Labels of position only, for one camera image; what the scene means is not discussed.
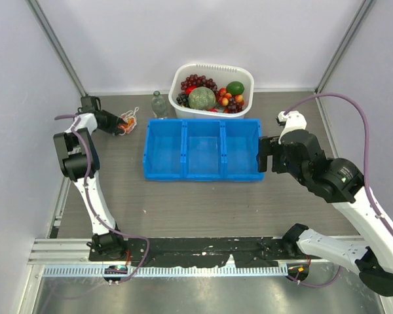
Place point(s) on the dark grape bunch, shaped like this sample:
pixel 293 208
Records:
pixel 183 100

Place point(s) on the right blue bin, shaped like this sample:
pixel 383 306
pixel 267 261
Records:
pixel 241 137

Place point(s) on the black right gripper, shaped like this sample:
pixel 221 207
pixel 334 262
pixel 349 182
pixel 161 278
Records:
pixel 269 146

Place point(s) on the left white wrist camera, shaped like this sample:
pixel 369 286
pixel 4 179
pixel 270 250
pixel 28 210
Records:
pixel 86 120

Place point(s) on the green mango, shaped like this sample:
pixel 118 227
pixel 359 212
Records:
pixel 235 88

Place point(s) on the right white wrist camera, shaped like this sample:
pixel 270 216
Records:
pixel 292 121

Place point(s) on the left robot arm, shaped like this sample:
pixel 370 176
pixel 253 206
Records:
pixel 79 162

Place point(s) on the white slotted cable duct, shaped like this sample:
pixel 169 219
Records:
pixel 105 270

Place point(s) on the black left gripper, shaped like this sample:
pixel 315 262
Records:
pixel 115 120

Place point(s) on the aluminium frame rail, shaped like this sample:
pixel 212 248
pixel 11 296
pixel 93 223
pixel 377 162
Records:
pixel 59 251

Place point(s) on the red yellow peaches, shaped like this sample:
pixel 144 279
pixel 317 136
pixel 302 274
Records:
pixel 228 103

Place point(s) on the left blue bin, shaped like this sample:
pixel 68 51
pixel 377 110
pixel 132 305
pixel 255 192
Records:
pixel 162 151

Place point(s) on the green melon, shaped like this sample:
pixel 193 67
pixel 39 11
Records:
pixel 202 98

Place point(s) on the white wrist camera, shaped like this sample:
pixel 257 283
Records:
pixel 86 120
pixel 292 121

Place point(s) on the clear glass bottle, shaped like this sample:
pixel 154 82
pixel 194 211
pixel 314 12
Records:
pixel 159 106

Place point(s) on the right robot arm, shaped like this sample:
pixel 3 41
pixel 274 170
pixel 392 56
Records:
pixel 340 183

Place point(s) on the white plastic basket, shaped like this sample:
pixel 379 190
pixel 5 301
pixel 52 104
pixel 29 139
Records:
pixel 222 75

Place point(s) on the red grape bunch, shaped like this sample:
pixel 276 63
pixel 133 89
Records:
pixel 198 81

